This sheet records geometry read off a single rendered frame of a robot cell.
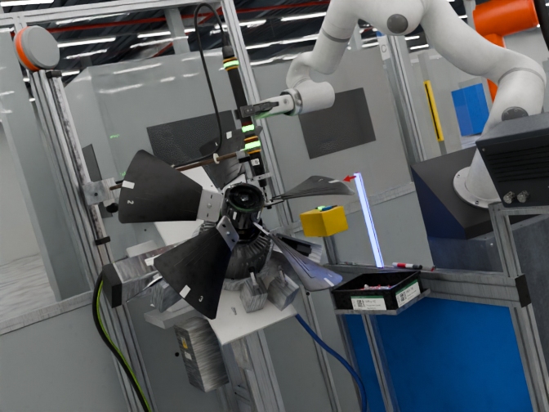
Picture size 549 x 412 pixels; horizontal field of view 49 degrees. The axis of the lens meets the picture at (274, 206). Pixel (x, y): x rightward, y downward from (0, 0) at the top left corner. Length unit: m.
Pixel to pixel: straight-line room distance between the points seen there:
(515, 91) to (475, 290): 0.54
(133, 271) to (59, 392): 0.80
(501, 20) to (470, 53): 3.83
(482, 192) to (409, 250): 1.19
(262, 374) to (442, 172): 0.86
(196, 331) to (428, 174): 0.91
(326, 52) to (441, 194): 0.57
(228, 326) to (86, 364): 0.77
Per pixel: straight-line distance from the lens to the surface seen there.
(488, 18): 5.53
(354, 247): 2.87
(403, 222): 3.05
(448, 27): 1.70
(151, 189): 1.79
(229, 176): 1.89
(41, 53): 2.28
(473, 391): 1.99
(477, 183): 1.93
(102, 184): 2.13
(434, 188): 1.96
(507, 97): 1.69
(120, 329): 2.26
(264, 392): 1.98
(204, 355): 2.06
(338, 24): 1.74
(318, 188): 1.88
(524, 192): 1.52
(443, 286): 1.86
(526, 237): 1.92
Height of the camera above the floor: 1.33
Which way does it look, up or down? 5 degrees down
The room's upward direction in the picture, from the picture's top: 15 degrees counter-clockwise
